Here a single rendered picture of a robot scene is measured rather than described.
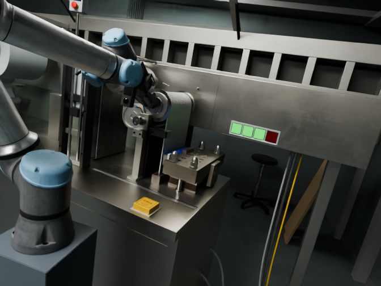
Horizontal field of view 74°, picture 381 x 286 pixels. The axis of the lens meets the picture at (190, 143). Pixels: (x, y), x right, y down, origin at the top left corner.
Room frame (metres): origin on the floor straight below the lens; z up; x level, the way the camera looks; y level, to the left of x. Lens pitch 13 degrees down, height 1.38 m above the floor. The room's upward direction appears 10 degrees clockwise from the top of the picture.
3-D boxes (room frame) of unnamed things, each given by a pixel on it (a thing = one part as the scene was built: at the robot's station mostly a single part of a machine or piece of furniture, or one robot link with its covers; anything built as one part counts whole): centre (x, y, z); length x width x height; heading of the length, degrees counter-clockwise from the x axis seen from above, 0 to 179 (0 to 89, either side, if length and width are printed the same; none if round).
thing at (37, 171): (0.61, 0.36, 1.07); 0.13 x 0.12 x 0.14; 52
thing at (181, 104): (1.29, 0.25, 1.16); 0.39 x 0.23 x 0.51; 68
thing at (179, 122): (1.21, 0.07, 1.11); 0.23 x 0.01 x 0.18; 158
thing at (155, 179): (1.21, 0.07, 0.92); 0.28 x 0.04 x 0.04; 158
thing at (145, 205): (0.85, 0.12, 0.91); 0.07 x 0.07 x 0.02; 68
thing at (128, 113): (1.28, 0.24, 1.18); 0.26 x 0.12 x 0.12; 158
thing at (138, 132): (1.10, 0.23, 1.05); 0.06 x 0.05 x 0.31; 158
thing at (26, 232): (0.60, 0.35, 0.95); 0.15 x 0.15 x 0.10
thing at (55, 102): (1.49, 0.80, 1.19); 0.14 x 0.14 x 0.57
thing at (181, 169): (1.20, -0.05, 1.00); 0.40 x 0.16 x 0.06; 158
